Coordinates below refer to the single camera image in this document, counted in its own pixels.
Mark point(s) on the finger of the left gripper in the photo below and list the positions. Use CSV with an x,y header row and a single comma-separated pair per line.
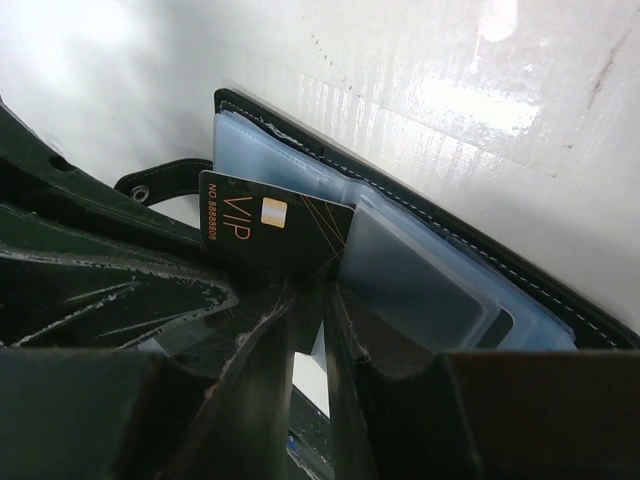
x,y
85,266

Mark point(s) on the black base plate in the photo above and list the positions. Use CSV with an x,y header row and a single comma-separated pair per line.
x,y
309,449

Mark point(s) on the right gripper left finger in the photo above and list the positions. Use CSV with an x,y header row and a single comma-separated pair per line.
x,y
221,413

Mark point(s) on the black leather card holder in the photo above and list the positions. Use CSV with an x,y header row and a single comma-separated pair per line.
x,y
436,279

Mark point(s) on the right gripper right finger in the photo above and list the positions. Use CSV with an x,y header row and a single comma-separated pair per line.
x,y
399,412

